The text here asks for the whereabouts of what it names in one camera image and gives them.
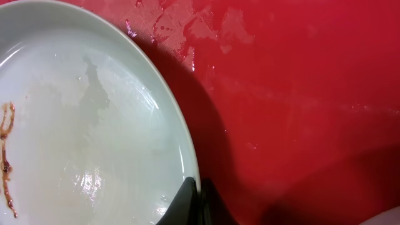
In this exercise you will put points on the light blue plate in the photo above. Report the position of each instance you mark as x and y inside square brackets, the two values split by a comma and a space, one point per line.
[389, 217]
[93, 134]

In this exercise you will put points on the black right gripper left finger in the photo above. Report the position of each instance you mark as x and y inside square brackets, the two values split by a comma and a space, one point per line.
[183, 210]

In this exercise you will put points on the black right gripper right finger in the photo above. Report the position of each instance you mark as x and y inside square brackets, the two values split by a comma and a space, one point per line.
[212, 210]

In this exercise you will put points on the red plastic tray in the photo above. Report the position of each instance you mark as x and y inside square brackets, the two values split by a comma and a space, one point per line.
[293, 106]

